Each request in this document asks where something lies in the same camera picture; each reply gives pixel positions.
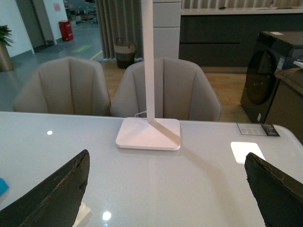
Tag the black front-load washing machine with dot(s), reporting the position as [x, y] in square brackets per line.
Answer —
[273, 51]

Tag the white desk lamp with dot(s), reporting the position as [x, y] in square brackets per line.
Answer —
[151, 133]

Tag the dark kitchen counter cabinet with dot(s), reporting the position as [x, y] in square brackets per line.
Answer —
[227, 37]

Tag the dark label card on table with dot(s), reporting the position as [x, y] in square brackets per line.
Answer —
[257, 129]

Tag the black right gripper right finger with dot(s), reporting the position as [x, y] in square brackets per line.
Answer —
[279, 196]

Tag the blue three-stud toy block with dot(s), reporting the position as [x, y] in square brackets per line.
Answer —
[3, 186]

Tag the white pillar cabinet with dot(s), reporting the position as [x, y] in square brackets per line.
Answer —
[166, 28]

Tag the beige chair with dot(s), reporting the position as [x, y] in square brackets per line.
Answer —
[182, 92]
[65, 86]

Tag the beige chair on left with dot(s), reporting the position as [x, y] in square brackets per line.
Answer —
[65, 86]

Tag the beige chair on right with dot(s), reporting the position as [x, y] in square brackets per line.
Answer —
[182, 92]

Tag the beige pleated curtain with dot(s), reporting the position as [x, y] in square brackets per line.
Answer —
[119, 18]

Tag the potted green plant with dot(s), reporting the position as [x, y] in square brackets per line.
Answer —
[5, 40]

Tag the white studded base plate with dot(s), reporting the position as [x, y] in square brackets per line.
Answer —
[84, 210]

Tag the woven laundry basket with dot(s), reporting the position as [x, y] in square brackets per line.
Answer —
[124, 53]

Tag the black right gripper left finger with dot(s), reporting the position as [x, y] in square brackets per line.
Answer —
[55, 202]

